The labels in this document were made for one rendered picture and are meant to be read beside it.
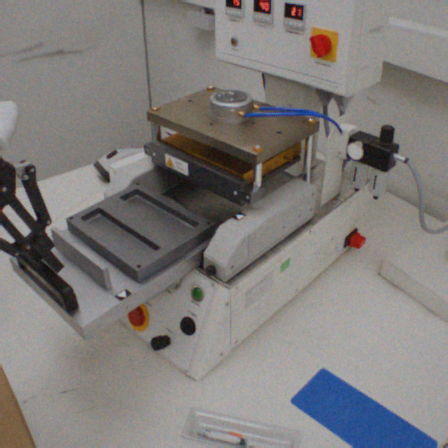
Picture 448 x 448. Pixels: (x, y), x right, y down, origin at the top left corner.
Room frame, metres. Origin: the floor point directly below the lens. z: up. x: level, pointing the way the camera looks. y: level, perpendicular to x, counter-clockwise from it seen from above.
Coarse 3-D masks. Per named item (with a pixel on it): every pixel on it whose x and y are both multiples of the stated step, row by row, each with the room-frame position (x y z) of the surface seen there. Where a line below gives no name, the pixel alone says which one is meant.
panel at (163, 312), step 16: (192, 272) 0.63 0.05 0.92; (192, 288) 0.61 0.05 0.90; (208, 288) 0.60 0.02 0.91; (144, 304) 0.65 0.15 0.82; (160, 304) 0.63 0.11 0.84; (176, 304) 0.61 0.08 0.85; (192, 304) 0.60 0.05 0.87; (208, 304) 0.58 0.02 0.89; (128, 320) 0.66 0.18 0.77; (160, 320) 0.62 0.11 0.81; (176, 320) 0.60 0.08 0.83; (192, 320) 0.58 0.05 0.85; (144, 336) 0.62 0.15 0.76; (176, 336) 0.58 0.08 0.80; (192, 336) 0.57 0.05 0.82; (160, 352) 0.59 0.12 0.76; (176, 352) 0.57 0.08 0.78; (192, 352) 0.55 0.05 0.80
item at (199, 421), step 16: (192, 416) 0.44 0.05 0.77; (208, 416) 0.44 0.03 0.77; (224, 416) 0.44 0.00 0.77; (192, 432) 0.41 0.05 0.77; (208, 432) 0.41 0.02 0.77; (224, 432) 0.41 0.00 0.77; (240, 432) 0.41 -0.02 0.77; (256, 432) 0.41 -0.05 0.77; (272, 432) 0.41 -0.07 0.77; (288, 432) 0.41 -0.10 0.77
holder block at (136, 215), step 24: (120, 192) 0.76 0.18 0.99; (144, 192) 0.76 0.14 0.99; (72, 216) 0.69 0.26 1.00; (96, 216) 0.70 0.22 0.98; (120, 216) 0.68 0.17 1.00; (144, 216) 0.68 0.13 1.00; (168, 216) 0.70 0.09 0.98; (192, 216) 0.68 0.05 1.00; (96, 240) 0.62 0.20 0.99; (120, 240) 0.64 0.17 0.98; (144, 240) 0.63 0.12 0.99; (168, 240) 0.62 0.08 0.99; (192, 240) 0.62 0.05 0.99; (120, 264) 0.57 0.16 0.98; (144, 264) 0.56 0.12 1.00; (168, 264) 0.58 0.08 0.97
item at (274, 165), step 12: (168, 144) 0.83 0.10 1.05; (180, 144) 0.82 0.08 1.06; (192, 144) 0.82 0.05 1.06; (204, 144) 0.82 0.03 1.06; (300, 144) 0.83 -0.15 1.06; (204, 156) 0.77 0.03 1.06; (216, 156) 0.77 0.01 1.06; (228, 156) 0.77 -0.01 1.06; (276, 156) 0.77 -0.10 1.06; (288, 156) 0.80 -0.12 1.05; (228, 168) 0.73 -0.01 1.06; (240, 168) 0.73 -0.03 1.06; (252, 168) 0.73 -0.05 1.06; (264, 168) 0.75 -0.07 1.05; (276, 168) 0.78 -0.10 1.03; (264, 180) 0.75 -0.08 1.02
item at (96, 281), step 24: (72, 240) 0.60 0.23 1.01; (72, 264) 0.59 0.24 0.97; (96, 264) 0.54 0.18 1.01; (192, 264) 0.61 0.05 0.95; (96, 288) 0.53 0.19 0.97; (120, 288) 0.53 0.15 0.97; (144, 288) 0.54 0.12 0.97; (72, 312) 0.48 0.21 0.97; (96, 312) 0.48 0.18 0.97; (120, 312) 0.50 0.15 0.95
